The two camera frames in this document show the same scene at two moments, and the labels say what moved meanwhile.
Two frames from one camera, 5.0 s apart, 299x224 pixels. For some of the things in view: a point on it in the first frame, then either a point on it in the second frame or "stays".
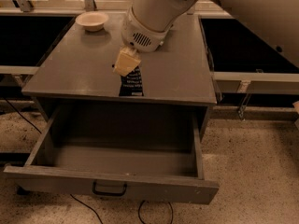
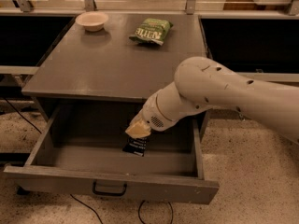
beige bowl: (92, 21) stays
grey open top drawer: (147, 150) stays
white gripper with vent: (141, 36) to (151, 114)
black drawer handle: (97, 192) stays
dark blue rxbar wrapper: (131, 85) to (135, 146)
